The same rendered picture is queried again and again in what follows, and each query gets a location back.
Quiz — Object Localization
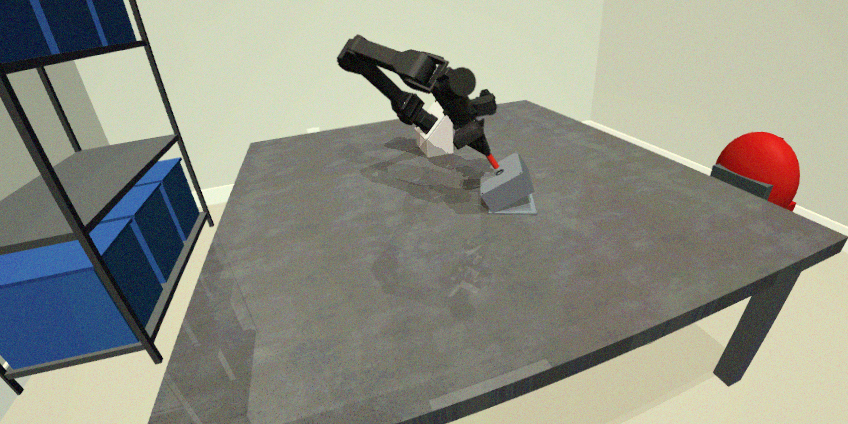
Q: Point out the red peg with white band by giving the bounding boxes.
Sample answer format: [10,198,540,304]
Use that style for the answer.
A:
[485,154,499,169]

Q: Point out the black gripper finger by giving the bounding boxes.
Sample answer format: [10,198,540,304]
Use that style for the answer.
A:
[479,118,491,152]
[467,135,491,156]

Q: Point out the grey sloped panel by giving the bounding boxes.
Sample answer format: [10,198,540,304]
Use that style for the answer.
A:
[480,151,537,215]

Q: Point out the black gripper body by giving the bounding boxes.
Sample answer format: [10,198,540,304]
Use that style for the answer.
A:
[441,96,483,149]

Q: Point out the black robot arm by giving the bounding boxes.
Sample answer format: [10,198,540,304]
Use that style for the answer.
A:
[337,34,497,134]

